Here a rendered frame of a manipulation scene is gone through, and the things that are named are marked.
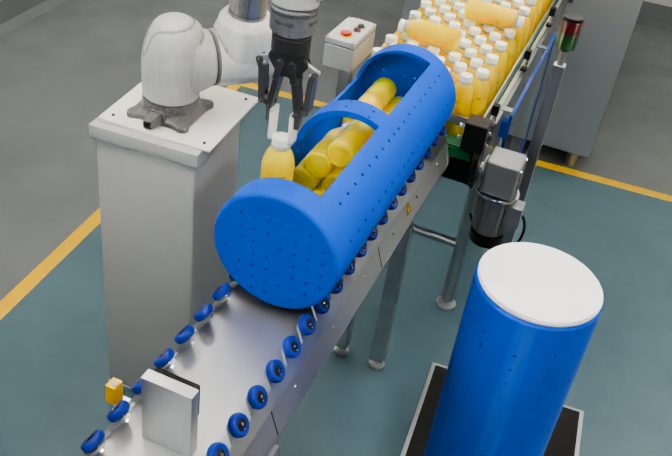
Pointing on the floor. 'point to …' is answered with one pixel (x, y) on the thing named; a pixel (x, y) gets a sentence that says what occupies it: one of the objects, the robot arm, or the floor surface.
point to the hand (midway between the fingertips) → (282, 125)
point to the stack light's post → (538, 137)
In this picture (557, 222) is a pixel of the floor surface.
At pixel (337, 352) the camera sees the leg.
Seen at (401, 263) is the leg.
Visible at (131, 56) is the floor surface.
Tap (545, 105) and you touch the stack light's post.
